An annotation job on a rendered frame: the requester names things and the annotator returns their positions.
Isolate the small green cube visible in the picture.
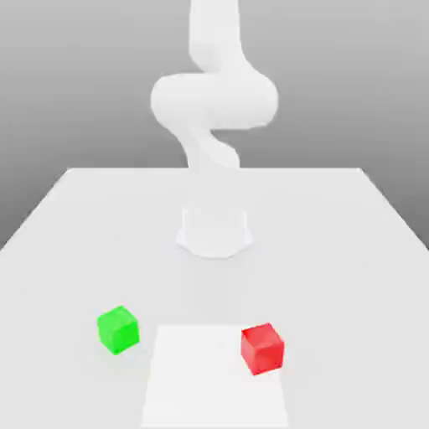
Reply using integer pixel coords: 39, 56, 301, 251
96, 304, 141, 356

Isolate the small red cube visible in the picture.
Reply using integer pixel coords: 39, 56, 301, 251
240, 322, 286, 377

